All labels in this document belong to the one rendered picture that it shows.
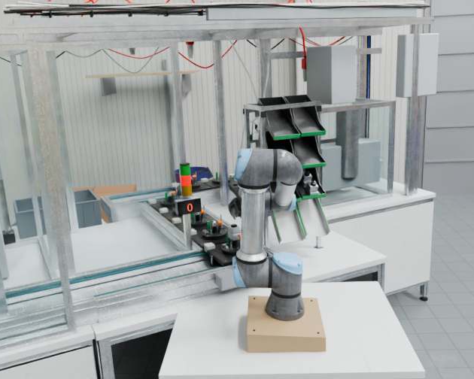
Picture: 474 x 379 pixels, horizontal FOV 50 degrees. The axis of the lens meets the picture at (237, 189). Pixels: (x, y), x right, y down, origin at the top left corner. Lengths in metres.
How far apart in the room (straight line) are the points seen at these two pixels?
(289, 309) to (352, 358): 0.28
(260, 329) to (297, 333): 0.13
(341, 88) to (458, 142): 3.79
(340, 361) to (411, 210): 2.14
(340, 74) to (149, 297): 2.00
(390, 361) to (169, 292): 0.96
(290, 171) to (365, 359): 0.71
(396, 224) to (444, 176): 3.41
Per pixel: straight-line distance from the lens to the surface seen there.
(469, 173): 7.28
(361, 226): 3.61
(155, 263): 2.54
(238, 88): 6.64
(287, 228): 2.61
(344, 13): 3.39
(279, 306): 1.98
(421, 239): 4.05
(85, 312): 2.24
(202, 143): 6.76
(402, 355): 1.98
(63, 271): 2.11
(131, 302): 2.25
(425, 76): 3.85
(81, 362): 2.26
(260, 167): 1.77
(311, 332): 1.95
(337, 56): 3.50
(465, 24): 7.04
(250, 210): 1.83
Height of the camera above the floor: 1.91
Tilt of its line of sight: 15 degrees down
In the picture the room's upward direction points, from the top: 3 degrees counter-clockwise
